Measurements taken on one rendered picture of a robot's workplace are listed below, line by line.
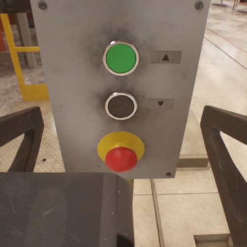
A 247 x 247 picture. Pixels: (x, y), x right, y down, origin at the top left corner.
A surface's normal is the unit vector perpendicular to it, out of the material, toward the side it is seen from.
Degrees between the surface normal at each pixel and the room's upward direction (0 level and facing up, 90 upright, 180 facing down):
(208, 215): 0
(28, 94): 90
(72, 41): 90
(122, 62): 90
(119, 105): 90
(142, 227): 0
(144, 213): 0
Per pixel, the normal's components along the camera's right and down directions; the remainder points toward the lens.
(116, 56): 0.02, 0.58
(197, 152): 0.00, -0.82
